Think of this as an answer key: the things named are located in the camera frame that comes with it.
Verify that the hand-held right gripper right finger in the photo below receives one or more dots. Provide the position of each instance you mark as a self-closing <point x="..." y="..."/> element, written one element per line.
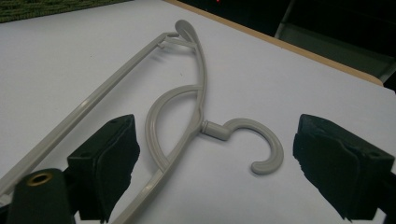
<point x="339" y="168"/>

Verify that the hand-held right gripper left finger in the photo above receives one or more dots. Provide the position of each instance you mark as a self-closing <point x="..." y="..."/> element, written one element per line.
<point x="102" y="165"/>

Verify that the grey plastic clothes hanger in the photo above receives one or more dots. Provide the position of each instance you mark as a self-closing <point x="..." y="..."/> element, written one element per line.
<point x="199" y="102"/>

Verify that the dark metal stand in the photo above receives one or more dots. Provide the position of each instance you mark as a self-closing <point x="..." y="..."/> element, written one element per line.
<point x="330" y="46"/>

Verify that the green woven cloth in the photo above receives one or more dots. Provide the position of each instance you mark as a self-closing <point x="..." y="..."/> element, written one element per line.
<point x="37" y="7"/>

